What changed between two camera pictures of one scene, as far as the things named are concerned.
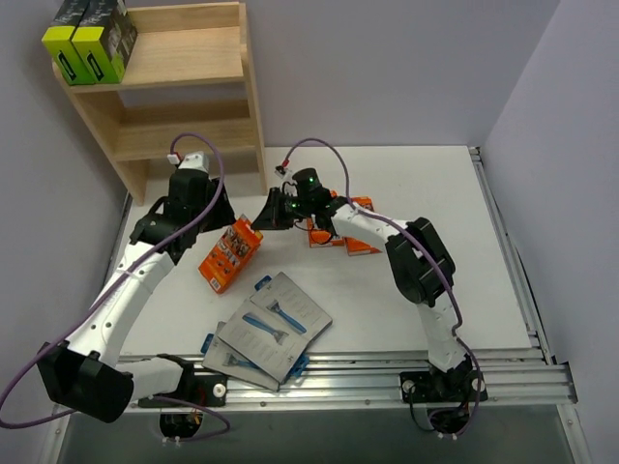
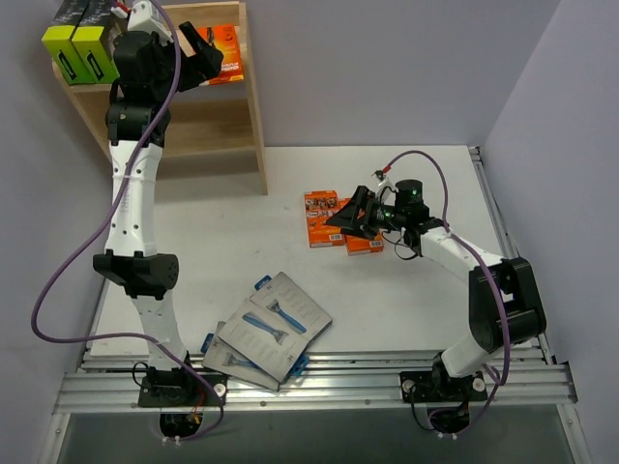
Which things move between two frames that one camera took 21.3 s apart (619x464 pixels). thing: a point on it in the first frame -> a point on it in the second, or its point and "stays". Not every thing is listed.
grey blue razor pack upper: [291, 304] stays
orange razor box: [230, 254] -> [224, 37]
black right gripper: [279, 209] -> [366, 213]
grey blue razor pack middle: [265, 339] stays
